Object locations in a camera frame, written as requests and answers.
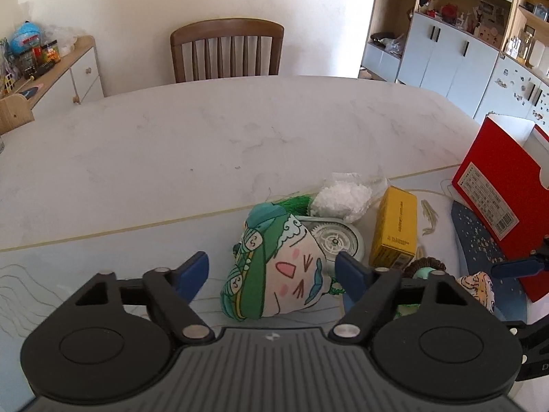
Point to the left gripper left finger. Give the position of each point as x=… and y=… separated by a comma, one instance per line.
x=170, y=293

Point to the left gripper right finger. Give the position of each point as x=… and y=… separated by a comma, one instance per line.
x=374, y=293

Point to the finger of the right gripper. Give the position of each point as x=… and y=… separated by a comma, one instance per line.
x=535, y=263

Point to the pink bunny plush keychain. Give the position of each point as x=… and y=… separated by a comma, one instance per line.
x=479, y=286

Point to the pale green soap bar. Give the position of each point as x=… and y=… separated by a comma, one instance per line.
x=406, y=310

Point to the yellow small carton box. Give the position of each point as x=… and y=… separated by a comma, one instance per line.
x=394, y=242

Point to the grey gear correction tape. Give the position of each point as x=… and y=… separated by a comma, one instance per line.
x=334, y=236

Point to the teal egg pencil sharpener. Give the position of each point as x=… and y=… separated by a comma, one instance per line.
x=424, y=273

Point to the green pink plush pouch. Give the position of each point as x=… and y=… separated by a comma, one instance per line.
x=279, y=267

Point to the red shoe box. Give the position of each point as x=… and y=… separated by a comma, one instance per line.
x=504, y=178

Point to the white crystal plastic bag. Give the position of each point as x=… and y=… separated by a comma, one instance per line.
x=347, y=196

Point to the white wooden sideboard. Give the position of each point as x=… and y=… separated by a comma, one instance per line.
x=75, y=80

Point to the wooden dining chair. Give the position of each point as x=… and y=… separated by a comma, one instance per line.
x=225, y=48

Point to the blue globe toy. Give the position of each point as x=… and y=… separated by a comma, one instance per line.
x=26, y=37

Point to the white cabinet wall unit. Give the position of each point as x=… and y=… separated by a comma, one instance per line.
x=484, y=56

